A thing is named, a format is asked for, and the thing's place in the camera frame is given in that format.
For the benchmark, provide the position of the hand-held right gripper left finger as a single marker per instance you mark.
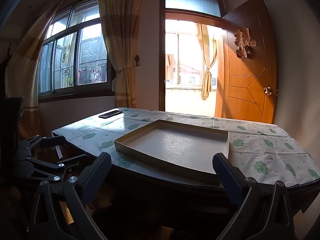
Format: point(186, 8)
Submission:
point(96, 177)

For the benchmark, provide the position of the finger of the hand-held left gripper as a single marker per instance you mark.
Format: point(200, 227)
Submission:
point(40, 141)
point(50, 166)

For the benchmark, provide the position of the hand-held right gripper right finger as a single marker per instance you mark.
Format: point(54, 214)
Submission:
point(228, 177)

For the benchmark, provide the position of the shallow cardboard box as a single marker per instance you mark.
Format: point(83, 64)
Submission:
point(180, 147)

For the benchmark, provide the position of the table with patterned tablecloth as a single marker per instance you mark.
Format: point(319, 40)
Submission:
point(262, 135)

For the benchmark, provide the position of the beige window curtain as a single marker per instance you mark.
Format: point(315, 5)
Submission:
point(27, 62)
point(120, 30)

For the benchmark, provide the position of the black smartphone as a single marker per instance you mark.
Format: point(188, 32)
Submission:
point(110, 114)

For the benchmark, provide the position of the dark wooden desk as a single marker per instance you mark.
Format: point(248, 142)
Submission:
point(162, 195)

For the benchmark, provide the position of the clothes hanging outside window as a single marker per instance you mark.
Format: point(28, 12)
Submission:
point(92, 76)

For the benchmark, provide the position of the small hanging plant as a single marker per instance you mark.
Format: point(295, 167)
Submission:
point(65, 57)

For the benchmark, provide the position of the orange wooden door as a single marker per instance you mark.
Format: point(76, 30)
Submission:
point(245, 85)

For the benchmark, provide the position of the brass door knob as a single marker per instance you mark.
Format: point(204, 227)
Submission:
point(268, 91)

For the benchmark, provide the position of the beige balcony curtain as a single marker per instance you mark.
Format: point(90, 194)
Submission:
point(207, 80)

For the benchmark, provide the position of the large framed window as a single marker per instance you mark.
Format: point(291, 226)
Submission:
point(92, 55)

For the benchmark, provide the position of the striped hanging cloth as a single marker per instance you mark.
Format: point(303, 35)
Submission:
point(171, 67)

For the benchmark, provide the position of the balcony window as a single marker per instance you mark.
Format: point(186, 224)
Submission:
point(187, 55)

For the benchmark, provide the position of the cut-out door decoration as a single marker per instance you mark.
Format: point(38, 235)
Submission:
point(243, 42)

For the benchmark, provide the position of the frosted transom window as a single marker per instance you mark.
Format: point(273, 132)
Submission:
point(192, 2)

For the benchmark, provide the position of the dark wall hook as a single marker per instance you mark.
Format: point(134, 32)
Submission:
point(137, 59)

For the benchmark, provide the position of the wooden door frame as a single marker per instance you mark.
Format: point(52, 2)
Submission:
point(162, 55)

